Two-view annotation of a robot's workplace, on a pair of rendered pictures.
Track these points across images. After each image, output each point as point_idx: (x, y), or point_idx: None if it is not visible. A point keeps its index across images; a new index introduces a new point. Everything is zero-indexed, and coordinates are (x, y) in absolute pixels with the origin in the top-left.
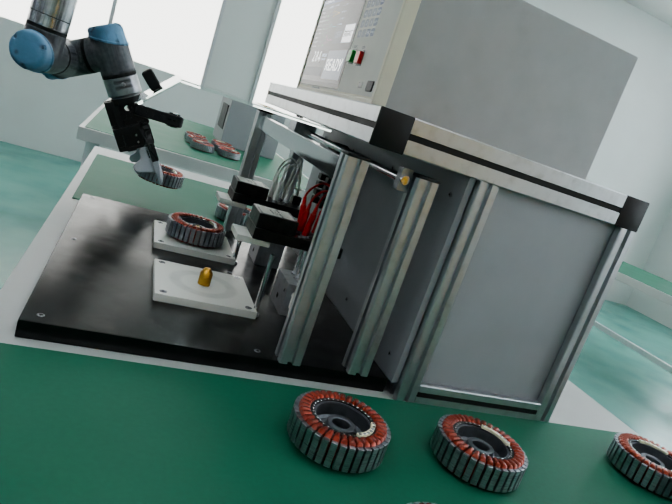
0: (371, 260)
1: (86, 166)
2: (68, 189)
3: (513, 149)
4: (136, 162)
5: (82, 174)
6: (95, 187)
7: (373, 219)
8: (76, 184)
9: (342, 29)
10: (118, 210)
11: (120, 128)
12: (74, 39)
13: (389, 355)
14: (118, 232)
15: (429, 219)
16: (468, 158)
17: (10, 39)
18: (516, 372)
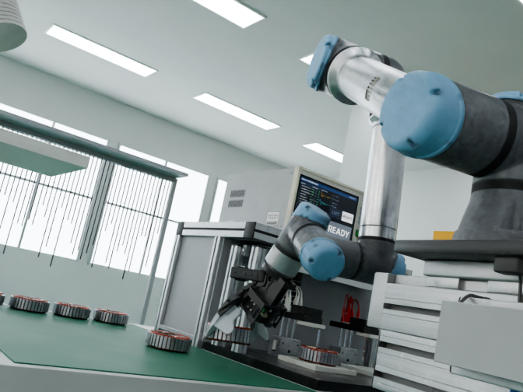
0: (328, 323)
1: (156, 377)
2: (296, 391)
3: None
4: (267, 330)
5: (212, 383)
6: (250, 381)
7: (321, 302)
8: (267, 388)
9: (339, 211)
10: (318, 375)
11: (282, 304)
12: (324, 231)
13: (357, 355)
14: (361, 379)
15: (360, 297)
16: None
17: (405, 267)
18: None
